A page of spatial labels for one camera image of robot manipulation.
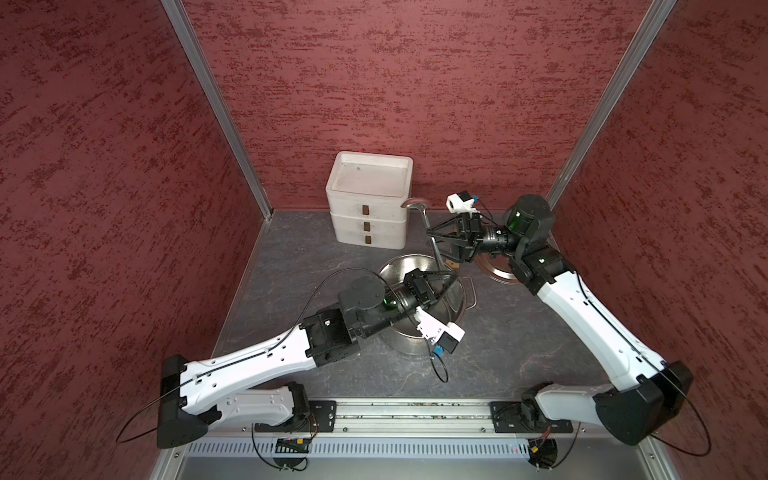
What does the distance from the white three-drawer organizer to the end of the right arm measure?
396mm

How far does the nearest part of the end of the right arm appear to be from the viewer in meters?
0.54

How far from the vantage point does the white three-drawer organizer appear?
3.16 feet
